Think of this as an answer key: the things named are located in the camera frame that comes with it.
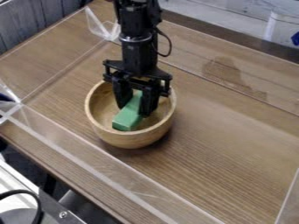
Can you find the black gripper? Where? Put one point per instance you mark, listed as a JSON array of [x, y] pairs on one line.
[[125, 80]]

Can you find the green rectangular block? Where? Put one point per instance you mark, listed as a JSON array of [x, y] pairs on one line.
[[126, 118]]

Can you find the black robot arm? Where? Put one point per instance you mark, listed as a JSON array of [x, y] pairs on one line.
[[136, 71]]

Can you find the brown wooden bowl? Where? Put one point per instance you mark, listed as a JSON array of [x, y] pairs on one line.
[[101, 109]]

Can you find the grey metal stand base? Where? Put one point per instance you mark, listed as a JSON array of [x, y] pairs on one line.
[[30, 215]]

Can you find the clear acrylic corner bracket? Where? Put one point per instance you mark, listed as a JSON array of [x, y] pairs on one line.
[[105, 30]]

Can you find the clear acrylic left bracket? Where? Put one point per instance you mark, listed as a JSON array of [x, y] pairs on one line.
[[9, 102]]

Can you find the clear acrylic front wall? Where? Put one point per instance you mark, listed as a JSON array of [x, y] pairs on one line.
[[116, 187]]

